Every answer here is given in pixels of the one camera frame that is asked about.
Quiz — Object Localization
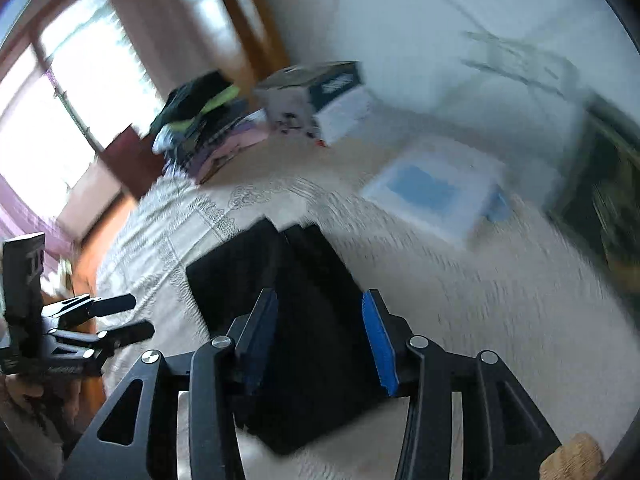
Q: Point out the dark brown wooden cabinet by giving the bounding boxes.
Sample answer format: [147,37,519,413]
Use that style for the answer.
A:
[56,126,164,242]

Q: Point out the white wall socket strip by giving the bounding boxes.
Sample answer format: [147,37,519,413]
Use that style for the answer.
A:
[463,32,579,100]

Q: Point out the person's left hand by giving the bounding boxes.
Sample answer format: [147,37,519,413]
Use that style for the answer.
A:
[1,374,104,460]

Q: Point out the white blue flat package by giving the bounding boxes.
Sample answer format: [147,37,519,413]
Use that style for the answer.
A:
[361,136,511,249]

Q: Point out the grey printed cardboard box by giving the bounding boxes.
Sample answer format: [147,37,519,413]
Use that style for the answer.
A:
[254,61,373,145]

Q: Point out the stack of folded clothes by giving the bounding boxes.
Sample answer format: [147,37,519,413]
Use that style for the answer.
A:
[149,70,270,183]

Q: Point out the wooden door frame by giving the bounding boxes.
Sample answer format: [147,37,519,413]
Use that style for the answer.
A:
[213,0,291,98]

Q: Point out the pale curtain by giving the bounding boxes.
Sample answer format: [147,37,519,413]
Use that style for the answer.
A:
[110,0,254,98]

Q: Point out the dark green gold box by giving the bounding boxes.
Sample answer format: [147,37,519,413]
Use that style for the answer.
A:
[549,94,639,295]

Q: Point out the black garment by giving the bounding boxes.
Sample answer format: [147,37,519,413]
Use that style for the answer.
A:
[186,219,393,455]

